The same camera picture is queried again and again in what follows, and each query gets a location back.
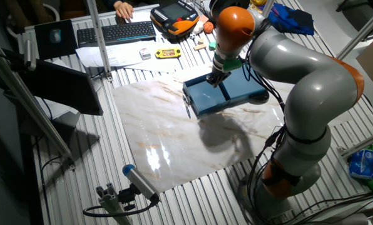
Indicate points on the black monitor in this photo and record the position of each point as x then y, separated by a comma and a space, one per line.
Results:
64, 87

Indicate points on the small clear card box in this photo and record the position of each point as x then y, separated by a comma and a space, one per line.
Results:
145, 54

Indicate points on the flat tan wooden block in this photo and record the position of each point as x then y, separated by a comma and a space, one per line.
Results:
203, 18

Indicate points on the blue tissue pack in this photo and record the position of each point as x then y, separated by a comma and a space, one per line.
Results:
362, 164

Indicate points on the blue drawer box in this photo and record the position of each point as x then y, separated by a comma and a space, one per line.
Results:
205, 98

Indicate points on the black camera clamp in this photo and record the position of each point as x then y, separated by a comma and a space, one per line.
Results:
127, 197

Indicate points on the black keyboard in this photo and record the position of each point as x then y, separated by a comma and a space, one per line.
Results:
116, 33

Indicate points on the white gourd shaped toy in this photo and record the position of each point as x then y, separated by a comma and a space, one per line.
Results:
198, 27

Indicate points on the printed paper sheet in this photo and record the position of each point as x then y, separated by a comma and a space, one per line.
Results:
89, 56

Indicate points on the long wooden block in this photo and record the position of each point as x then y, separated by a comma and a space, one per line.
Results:
200, 47

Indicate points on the grey computer mouse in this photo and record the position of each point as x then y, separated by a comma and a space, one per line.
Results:
55, 36

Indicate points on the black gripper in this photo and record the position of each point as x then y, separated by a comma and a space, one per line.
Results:
217, 76

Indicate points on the black and orange teach pendant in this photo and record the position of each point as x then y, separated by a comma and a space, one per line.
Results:
174, 15

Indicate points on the yellow handheld game console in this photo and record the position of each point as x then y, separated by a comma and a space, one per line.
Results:
168, 53

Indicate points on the small wooden block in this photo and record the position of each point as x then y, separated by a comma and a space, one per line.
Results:
200, 41

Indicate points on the green printed wrist mount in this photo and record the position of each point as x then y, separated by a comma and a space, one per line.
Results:
231, 64

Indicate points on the grey camera with blue end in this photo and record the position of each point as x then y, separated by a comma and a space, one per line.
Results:
141, 182

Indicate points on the aluminium frame profile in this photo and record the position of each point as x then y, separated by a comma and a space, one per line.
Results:
268, 4
365, 29
33, 104
99, 37
365, 143

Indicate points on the blank white paper sheet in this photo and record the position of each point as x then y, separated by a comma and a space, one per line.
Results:
141, 17
161, 64

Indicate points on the short aluminium profile stub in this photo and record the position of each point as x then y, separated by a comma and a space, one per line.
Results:
111, 203

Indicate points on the marble pattern mat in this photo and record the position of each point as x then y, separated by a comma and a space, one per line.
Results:
161, 140

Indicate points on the black mouse pad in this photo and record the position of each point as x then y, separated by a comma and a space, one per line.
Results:
45, 47

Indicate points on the small orange basketball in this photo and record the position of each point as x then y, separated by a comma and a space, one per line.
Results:
208, 27

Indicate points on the small soccer ball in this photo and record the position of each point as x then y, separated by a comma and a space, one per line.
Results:
192, 35

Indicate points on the blue cloth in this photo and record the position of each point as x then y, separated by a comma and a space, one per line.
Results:
289, 18

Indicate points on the gold foil bag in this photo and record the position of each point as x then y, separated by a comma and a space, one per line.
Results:
257, 3

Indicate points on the person's hand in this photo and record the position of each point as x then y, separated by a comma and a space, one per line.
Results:
124, 9

